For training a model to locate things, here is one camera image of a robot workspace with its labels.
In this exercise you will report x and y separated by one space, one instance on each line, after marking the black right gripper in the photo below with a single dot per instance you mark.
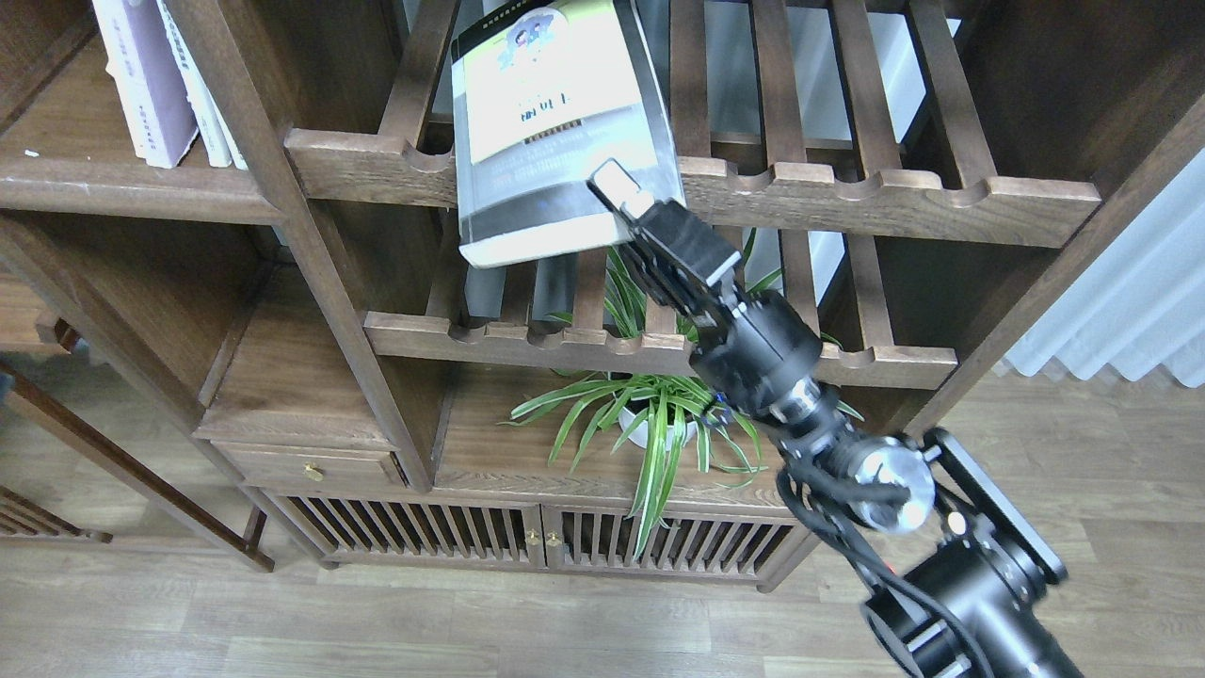
753 349

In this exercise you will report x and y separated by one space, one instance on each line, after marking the black and yellow book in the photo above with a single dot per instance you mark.
544 93

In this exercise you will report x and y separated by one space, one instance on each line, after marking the pale purple book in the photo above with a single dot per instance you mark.
166 114

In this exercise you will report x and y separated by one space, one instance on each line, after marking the colourful 300 paperback book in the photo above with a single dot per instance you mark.
123 66

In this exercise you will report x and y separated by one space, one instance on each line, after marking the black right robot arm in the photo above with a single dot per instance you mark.
953 570

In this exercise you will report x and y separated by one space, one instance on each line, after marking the green spider plant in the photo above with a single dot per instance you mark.
662 414

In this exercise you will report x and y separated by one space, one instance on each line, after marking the white plant pot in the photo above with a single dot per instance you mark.
636 419

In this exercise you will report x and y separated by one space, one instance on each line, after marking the dark wooden bookshelf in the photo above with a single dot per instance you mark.
938 171

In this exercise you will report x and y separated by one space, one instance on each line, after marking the white book right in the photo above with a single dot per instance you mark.
232 141

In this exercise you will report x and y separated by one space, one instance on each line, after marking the white book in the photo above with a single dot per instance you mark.
211 126
232 141

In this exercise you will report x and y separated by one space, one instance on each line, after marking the white book left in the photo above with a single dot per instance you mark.
211 126

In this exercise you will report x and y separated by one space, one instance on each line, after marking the brass drawer knob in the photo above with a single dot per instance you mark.
313 472

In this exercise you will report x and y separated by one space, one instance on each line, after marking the white curtain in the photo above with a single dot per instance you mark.
1140 306

